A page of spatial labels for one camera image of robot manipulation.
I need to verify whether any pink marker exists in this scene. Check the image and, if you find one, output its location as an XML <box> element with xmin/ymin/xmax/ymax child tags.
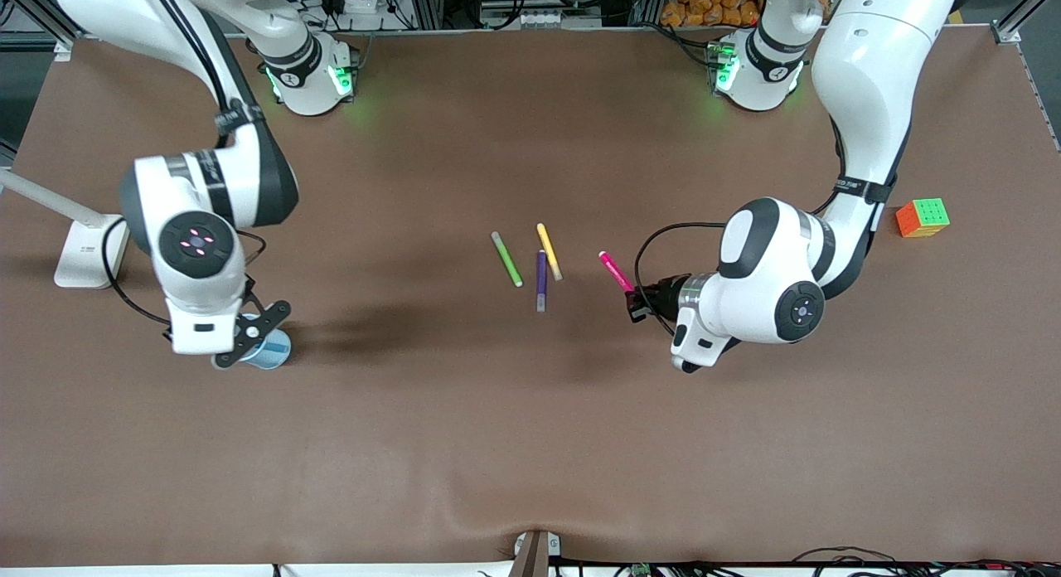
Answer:
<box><xmin>598</xmin><ymin>250</ymin><xmax>637</xmax><ymax>294</ymax></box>

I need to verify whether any light blue cup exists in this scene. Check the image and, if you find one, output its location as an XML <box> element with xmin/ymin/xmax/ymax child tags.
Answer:
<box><xmin>240</xmin><ymin>328</ymin><xmax>293</xmax><ymax>371</ymax></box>

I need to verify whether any yellow marker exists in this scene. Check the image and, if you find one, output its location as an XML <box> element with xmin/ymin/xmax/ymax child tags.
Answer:
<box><xmin>536</xmin><ymin>223</ymin><xmax>564</xmax><ymax>282</ymax></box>

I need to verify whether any green marker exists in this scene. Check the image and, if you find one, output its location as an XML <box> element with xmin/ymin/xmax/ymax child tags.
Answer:
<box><xmin>491</xmin><ymin>231</ymin><xmax>525</xmax><ymax>289</ymax></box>

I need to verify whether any white desk lamp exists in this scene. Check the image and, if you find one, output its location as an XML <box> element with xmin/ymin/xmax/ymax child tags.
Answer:
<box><xmin>0</xmin><ymin>169</ymin><xmax>131</xmax><ymax>289</ymax></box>

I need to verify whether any multicolour puzzle cube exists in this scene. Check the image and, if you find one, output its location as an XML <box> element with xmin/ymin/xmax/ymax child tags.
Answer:
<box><xmin>895</xmin><ymin>198</ymin><xmax>951</xmax><ymax>239</ymax></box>

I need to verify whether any orange snack bag pile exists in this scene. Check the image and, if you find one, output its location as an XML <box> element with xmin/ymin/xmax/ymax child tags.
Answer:
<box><xmin>661</xmin><ymin>0</ymin><xmax>762</xmax><ymax>28</ymax></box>

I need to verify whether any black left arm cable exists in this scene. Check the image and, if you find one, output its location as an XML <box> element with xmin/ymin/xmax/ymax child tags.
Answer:
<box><xmin>633</xmin><ymin>117</ymin><xmax>896</xmax><ymax>339</ymax></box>

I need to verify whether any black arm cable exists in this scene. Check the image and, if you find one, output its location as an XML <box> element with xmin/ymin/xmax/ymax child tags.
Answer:
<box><xmin>104</xmin><ymin>0</ymin><xmax>268</xmax><ymax>329</ymax></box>
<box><xmin>633</xmin><ymin>117</ymin><xmax>896</xmax><ymax>339</ymax></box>

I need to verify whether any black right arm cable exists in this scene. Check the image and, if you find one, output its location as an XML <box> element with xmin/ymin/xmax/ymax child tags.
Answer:
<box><xmin>104</xmin><ymin>0</ymin><xmax>268</xmax><ymax>329</ymax></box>

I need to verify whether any black cable bundle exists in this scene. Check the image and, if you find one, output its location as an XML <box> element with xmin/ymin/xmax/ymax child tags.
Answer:
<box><xmin>792</xmin><ymin>546</ymin><xmax>1061</xmax><ymax>577</ymax></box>

